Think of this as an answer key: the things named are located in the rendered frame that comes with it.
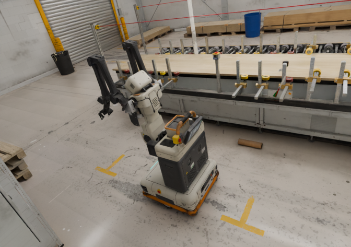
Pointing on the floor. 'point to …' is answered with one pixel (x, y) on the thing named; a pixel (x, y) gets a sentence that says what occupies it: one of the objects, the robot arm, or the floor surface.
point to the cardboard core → (250, 143)
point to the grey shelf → (48, 236)
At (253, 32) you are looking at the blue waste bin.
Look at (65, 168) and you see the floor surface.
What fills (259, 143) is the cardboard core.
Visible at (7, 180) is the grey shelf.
